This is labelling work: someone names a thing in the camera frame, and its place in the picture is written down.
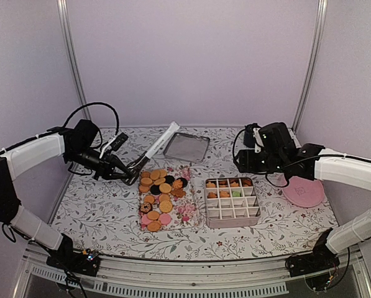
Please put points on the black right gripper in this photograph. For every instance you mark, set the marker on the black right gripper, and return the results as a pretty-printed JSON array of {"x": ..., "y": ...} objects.
[{"x": 246, "y": 165}]

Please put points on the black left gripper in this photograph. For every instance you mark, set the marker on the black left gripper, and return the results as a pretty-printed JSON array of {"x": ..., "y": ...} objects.
[{"x": 106, "y": 167}]

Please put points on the orange leaf cookie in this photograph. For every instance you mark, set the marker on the orange leaf cookie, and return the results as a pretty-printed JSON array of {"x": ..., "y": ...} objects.
[{"x": 210, "y": 184}]

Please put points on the silver white tongs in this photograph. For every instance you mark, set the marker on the silver white tongs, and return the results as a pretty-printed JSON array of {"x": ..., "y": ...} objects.
[{"x": 136, "y": 166}]

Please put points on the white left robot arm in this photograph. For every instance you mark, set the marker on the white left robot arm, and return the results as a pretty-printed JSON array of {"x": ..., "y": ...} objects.
[{"x": 76, "y": 146}]

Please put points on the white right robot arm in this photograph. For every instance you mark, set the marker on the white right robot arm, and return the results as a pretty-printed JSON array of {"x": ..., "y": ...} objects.
[{"x": 272, "y": 149}]

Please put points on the dark blue mug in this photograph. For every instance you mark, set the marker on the dark blue mug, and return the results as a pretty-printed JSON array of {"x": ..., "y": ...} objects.
[{"x": 248, "y": 139}]

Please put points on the pink plate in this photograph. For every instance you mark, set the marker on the pink plate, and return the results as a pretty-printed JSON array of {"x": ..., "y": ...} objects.
[{"x": 303, "y": 192}]

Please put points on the pink divided cookie tin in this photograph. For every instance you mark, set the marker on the pink divided cookie tin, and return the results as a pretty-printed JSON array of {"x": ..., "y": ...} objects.
[{"x": 225, "y": 211}]

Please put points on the silver tin lid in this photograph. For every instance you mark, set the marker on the silver tin lid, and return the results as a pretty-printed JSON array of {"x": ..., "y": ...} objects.
[{"x": 187, "y": 147}]

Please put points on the pink sandwich cookie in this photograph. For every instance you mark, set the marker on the pink sandwich cookie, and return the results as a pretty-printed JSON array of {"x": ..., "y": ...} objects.
[{"x": 165, "y": 219}]

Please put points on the floral rectangular tray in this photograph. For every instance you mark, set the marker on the floral rectangular tray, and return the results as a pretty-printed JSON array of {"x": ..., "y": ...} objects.
[{"x": 171, "y": 191}]

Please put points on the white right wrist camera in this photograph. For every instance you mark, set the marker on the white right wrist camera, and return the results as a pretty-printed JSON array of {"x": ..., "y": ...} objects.
[{"x": 258, "y": 147}]

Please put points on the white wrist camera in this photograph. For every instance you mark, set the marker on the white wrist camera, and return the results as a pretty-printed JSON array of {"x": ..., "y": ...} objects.
[
  {"x": 258, "y": 147},
  {"x": 113, "y": 144}
]

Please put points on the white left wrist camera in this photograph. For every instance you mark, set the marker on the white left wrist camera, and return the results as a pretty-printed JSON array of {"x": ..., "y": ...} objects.
[{"x": 113, "y": 144}]

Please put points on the front aluminium rail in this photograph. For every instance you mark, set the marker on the front aluminium rail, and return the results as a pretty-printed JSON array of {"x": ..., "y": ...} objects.
[{"x": 130, "y": 277}]

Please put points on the left aluminium frame post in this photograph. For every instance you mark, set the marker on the left aluminium frame post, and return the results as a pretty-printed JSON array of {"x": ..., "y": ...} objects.
[{"x": 70, "y": 50}]

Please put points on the aluminium frame post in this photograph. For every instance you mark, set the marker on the aluminium frame post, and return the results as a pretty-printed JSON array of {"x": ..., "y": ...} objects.
[
  {"x": 70, "y": 50},
  {"x": 313, "y": 57}
]

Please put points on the right aluminium frame post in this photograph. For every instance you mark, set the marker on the right aluminium frame post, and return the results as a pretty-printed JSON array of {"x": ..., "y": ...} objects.
[{"x": 313, "y": 57}]

